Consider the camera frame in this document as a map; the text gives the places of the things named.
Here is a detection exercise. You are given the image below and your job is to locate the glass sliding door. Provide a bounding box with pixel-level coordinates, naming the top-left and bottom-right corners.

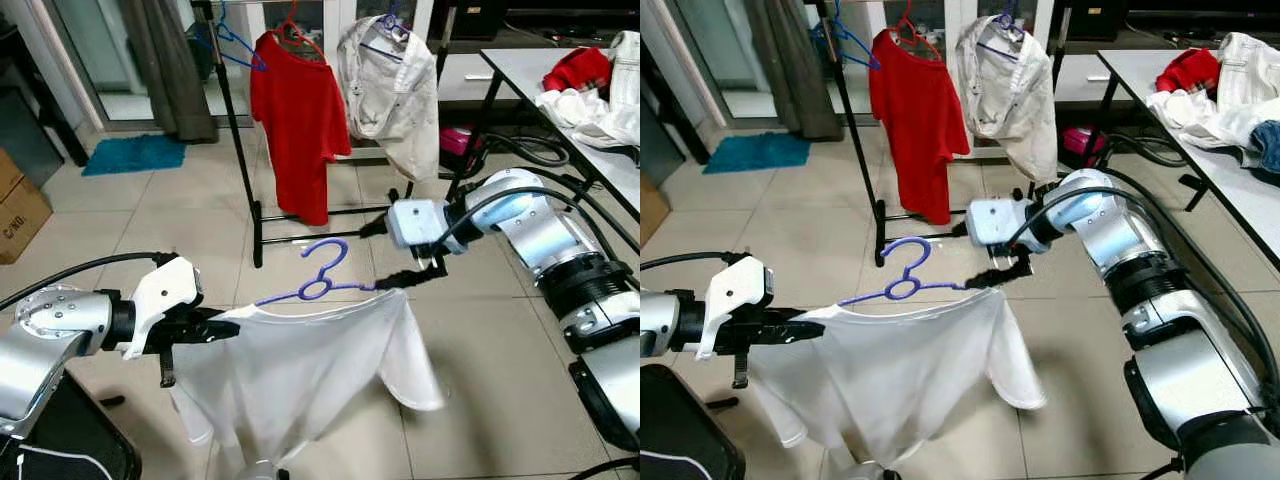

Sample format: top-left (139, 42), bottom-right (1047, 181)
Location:
top-left (35, 0), bottom-right (346, 126)
top-left (655, 0), bottom-right (961, 126)

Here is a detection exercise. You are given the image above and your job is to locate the red t-shirt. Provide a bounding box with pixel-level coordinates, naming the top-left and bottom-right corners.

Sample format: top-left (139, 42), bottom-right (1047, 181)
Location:
top-left (250, 28), bottom-right (353, 228)
top-left (868, 28), bottom-right (971, 226)

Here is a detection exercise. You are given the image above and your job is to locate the black clothes rack silver rail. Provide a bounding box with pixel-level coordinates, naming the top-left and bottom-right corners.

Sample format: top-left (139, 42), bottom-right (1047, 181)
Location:
top-left (805, 0), bottom-right (1076, 269)
top-left (190, 0), bottom-right (501, 269)

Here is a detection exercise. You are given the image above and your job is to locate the black television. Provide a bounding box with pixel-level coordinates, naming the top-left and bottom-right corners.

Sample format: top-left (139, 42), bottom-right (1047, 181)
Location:
top-left (440, 0), bottom-right (641, 46)
top-left (1050, 0), bottom-right (1280, 46)

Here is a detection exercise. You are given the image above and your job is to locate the blue denim garment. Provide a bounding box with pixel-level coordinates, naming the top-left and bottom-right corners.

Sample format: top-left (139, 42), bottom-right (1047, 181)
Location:
top-left (1248, 120), bottom-right (1280, 176)

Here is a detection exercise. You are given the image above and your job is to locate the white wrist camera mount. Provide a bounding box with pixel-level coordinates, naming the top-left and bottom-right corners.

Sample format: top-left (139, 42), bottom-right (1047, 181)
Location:
top-left (695, 255), bottom-right (773, 361)
top-left (965, 197), bottom-right (1036, 249)
top-left (385, 198), bottom-right (456, 253)
top-left (120, 255), bottom-right (206, 361)

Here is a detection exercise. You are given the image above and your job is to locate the grey curtain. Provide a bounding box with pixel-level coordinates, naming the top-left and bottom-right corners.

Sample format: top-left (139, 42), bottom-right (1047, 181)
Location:
top-left (740, 0), bottom-right (843, 141)
top-left (120, 0), bottom-right (219, 144)

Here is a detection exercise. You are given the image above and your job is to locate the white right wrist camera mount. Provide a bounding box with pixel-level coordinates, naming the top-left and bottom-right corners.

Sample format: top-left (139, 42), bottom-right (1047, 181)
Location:
top-left (385, 198), bottom-right (456, 253)
top-left (965, 197), bottom-right (1036, 249)

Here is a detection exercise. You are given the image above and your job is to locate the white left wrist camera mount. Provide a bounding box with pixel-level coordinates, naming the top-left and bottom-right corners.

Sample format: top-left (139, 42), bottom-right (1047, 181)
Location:
top-left (695, 255), bottom-right (773, 361)
top-left (120, 255), bottom-right (206, 361)

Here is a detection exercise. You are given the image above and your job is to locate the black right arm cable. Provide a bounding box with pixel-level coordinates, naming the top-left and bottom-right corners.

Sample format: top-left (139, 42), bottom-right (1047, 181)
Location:
top-left (428, 185), bottom-right (641, 301)
top-left (1003, 165), bottom-right (1280, 411)

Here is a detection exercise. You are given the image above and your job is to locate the white t-shirt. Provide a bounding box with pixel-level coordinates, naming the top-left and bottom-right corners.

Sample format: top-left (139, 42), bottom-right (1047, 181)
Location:
top-left (750, 290), bottom-right (1048, 471)
top-left (170, 290), bottom-right (446, 463)

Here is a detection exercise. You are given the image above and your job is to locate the large white work table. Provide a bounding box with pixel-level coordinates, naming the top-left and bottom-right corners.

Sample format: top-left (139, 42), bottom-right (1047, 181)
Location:
top-left (1095, 48), bottom-right (1280, 271)
top-left (480, 45), bottom-right (641, 216)

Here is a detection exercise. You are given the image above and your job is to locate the red wire hanger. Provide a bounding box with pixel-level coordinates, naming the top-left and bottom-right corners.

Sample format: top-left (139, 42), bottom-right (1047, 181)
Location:
top-left (275, 0), bottom-right (326, 61)
top-left (893, 0), bottom-right (946, 56)

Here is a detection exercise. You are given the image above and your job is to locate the low white drawer unit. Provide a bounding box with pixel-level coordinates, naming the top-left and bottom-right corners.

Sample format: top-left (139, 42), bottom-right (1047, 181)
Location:
top-left (1050, 50), bottom-right (1111, 131)
top-left (430, 45), bottom-right (546, 136)

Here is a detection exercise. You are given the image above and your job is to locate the white crumpled garment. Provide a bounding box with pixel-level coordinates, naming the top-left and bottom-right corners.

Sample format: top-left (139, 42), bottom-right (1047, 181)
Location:
top-left (535, 30), bottom-right (641, 149)
top-left (1145, 30), bottom-right (1280, 151)

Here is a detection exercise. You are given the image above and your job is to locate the cream white jacket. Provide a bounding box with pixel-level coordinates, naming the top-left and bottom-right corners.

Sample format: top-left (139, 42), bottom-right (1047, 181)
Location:
top-left (335, 15), bottom-right (441, 183)
top-left (955, 15), bottom-right (1059, 183)

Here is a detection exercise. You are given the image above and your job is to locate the black cabinet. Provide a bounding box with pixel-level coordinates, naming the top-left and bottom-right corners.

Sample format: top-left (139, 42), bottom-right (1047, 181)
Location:
top-left (0, 25), bottom-right (89, 191)
top-left (640, 60), bottom-right (691, 186)

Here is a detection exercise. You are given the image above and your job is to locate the teal floor mat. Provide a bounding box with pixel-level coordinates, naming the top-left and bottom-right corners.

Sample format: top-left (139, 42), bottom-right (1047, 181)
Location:
top-left (82, 135), bottom-right (188, 178)
top-left (703, 132), bottom-right (811, 176)

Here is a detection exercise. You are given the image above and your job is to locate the brown printed cardboard box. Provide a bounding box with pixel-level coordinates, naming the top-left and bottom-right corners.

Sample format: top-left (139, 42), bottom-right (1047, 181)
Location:
top-left (640, 175), bottom-right (673, 246)
top-left (0, 148), bottom-right (53, 266)

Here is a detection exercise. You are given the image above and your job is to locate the red crumpled garment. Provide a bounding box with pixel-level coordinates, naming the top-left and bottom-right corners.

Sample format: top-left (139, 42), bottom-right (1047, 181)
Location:
top-left (542, 47), bottom-right (613, 93)
top-left (1155, 48), bottom-right (1223, 96)

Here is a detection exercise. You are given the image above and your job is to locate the pink plastic appliance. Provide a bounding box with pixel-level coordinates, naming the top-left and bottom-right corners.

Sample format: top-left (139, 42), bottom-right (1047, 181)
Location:
top-left (440, 125), bottom-right (481, 161)
top-left (1060, 125), bottom-right (1106, 166)

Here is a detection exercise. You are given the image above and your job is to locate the blue wire hanger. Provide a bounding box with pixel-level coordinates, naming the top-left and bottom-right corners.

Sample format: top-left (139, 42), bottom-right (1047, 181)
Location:
top-left (815, 5), bottom-right (883, 71)
top-left (210, 5), bottom-right (269, 73)

